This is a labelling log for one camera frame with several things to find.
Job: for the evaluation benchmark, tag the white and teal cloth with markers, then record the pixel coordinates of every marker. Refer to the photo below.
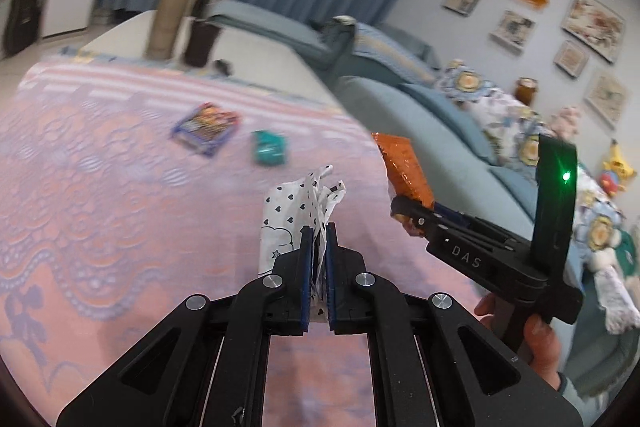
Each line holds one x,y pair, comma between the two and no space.
617,282

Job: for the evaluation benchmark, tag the black-framed butterfly picture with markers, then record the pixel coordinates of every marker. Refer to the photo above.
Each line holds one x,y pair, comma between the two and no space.
571,59

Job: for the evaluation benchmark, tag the blue throw pillow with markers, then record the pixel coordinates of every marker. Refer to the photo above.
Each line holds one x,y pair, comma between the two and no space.
515,192

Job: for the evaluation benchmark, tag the blue snack packet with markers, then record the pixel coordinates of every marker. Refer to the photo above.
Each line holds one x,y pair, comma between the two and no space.
205,129

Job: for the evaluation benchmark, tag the yellow plush toy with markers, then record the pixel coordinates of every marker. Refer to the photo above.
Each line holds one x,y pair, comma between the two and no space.
620,162

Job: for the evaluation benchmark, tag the striped armrest cover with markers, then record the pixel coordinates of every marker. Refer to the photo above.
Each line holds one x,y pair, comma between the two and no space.
390,52

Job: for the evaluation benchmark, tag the black car key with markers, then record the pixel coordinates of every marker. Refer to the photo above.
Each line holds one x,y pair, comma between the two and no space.
222,67

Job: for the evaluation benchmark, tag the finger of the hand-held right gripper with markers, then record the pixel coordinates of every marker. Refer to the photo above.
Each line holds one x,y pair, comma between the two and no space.
452,216
412,214

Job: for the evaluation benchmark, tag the black guitar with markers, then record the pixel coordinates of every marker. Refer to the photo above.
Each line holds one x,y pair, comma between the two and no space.
22,19

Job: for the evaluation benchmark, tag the floral sofa cushion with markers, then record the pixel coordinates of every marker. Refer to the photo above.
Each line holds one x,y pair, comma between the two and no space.
595,217
480,97

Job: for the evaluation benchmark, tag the red toy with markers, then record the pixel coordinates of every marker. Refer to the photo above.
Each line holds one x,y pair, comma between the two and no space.
612,184

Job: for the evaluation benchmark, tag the large floral picture frame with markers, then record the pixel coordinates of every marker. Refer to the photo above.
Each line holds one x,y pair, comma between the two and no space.
592,26

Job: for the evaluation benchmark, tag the pink pig plush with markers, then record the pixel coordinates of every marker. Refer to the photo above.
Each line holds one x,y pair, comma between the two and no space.
567,122

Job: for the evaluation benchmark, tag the white canvas picture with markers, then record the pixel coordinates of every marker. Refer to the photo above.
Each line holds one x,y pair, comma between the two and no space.
511,31

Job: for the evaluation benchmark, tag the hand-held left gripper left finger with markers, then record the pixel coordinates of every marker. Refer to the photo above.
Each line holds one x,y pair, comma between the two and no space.
306,277

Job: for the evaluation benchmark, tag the tan thermos flask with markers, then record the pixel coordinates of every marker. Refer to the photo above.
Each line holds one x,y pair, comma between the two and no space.
167,17

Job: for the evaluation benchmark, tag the dark brown cup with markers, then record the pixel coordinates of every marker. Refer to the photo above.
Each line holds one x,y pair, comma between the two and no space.
201,42

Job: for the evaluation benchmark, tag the brown monkey plush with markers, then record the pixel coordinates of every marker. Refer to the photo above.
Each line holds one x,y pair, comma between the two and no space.
526,91

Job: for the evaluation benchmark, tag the teal packet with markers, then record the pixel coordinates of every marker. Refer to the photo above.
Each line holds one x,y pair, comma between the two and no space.
269,148

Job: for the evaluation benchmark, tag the light-framed butterfly picture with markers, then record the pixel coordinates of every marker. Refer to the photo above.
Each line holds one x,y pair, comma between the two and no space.
606,99

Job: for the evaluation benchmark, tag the blue sofa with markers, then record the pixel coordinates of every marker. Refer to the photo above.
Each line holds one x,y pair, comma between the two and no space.
390,107

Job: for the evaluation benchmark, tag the person's right hand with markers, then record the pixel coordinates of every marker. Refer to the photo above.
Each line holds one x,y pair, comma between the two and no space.
545,352

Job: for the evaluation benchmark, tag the orange bumpy packet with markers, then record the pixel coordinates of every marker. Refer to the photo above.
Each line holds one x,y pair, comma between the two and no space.
405,167

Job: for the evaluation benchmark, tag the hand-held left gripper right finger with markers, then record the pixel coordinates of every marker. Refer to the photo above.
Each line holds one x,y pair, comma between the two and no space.
330,277

